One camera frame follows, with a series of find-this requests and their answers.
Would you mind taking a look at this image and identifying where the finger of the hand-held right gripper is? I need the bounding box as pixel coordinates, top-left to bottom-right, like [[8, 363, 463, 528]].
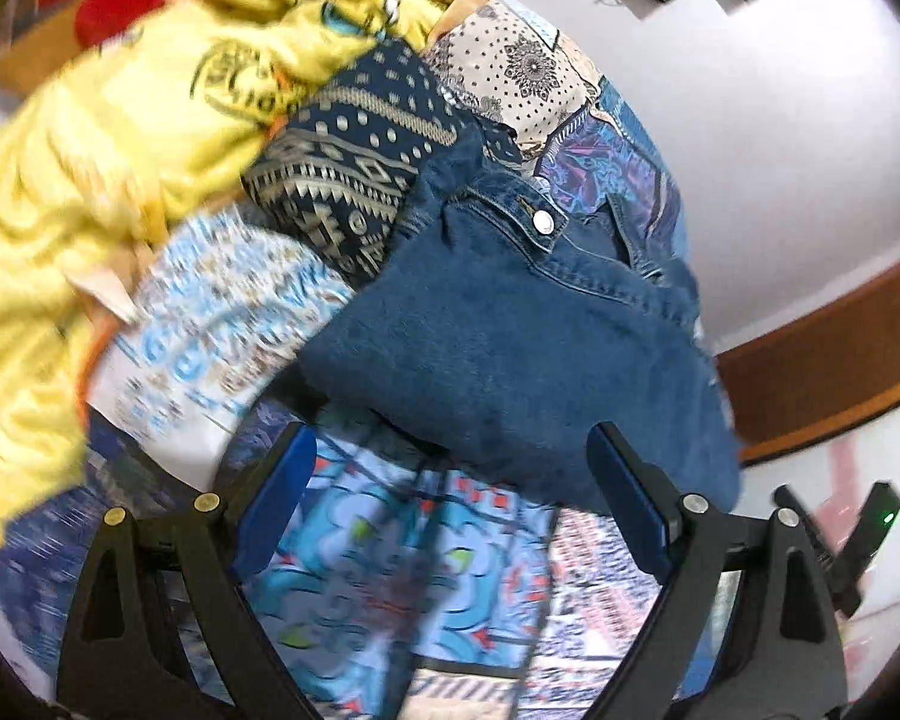
[[773, 485, 835, 557]]

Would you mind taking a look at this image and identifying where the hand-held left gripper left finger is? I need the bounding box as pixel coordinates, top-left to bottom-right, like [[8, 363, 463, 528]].
[[55, 420, 320, 720]]

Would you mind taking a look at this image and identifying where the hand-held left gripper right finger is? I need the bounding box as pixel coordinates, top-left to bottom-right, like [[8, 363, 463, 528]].
[[585, 420, 850, 720]]

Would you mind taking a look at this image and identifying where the blue denim jacket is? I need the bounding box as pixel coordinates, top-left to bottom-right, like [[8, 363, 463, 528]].
[[298, 120, 745, 517]]

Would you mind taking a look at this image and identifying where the navy patterned cloth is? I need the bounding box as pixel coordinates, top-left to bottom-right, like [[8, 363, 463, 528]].
[[238, 40, 482, 287]]

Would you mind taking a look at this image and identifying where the yellow cartoon blanket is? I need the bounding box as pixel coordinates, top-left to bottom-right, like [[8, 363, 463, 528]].
[[0, 0, 445, 550]]

